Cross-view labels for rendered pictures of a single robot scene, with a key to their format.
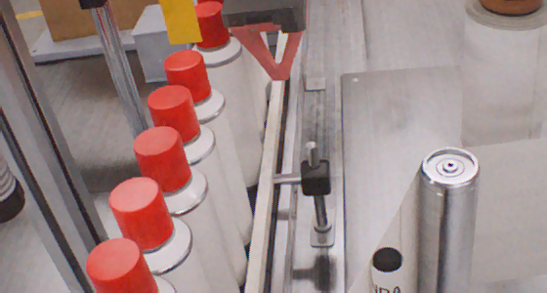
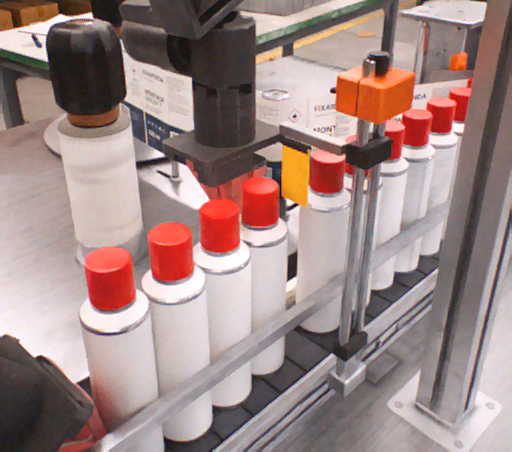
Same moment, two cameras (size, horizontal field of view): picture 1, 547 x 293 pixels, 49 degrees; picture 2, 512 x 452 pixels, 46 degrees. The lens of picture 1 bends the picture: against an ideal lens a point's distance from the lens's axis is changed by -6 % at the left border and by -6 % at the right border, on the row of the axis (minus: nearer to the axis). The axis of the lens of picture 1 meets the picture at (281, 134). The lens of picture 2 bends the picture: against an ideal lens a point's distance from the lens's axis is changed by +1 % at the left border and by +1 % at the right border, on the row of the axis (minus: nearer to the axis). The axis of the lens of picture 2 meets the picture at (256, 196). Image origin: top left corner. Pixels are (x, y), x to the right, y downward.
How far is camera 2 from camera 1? 0.96 m
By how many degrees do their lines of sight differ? 106
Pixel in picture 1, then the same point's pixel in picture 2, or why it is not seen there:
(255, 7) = (261, 124)
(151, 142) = (391, 125)
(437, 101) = (49, 311)
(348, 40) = not seen: outside the picture
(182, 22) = (294, 179)
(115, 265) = (441, 100)
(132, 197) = (419, 112)
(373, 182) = not seen: hidden behind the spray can
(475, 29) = (128, 134)
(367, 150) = not seen: hidden behind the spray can
